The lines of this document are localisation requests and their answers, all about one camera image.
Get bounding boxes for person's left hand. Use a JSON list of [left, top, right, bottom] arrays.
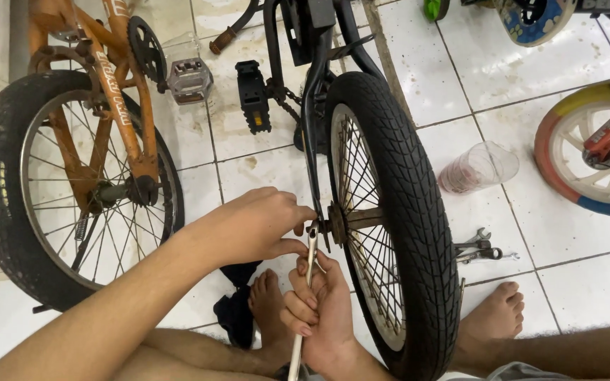
[[206, 187, 318, 269]]

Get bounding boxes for person's right hand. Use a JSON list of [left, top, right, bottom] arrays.
[[282, 250, 358, 368]]

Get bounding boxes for long silver wrench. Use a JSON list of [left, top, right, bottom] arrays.
[[287, 221, 321, 381]]

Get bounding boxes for person's left leg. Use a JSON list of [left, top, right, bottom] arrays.
[[109, 268, 298, 381]]

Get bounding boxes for person's leg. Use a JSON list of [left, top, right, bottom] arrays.
[[450, 281, 610, 381], [109, 268, 298, 381]]

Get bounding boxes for dark cloth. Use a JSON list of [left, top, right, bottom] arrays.
[[213, 260, 264, 350]]

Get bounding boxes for black bicycle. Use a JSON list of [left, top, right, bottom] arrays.
[[209, 0, 462, 381]]

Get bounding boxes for person's right leg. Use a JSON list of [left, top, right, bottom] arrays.
[[450, 281, 610, 381]]

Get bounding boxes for silver open-end wrench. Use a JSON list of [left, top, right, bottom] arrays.
[[455, 228, 492, 250]]

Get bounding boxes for orange bicycle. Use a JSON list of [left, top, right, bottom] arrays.
[[0, 0, 215, 314]]

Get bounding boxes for person's grey shorts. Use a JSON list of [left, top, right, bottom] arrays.
[[273, 361, 577, 381]]

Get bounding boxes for clear plastic cup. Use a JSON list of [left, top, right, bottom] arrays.
[[437, 140, 521, 196]]

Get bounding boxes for children's bicycle with coloured wheel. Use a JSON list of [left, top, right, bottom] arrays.
[[533, 70, 610, 219]]

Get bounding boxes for green training wheel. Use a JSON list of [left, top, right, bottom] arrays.
[[423, 0, 452, 23]]

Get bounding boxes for bicycle with blue wheel cover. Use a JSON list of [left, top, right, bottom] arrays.
[[461, 0, 610, 48]]

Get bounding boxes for dark ring wrench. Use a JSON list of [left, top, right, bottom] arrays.
[[456, 246, 504, 264]]

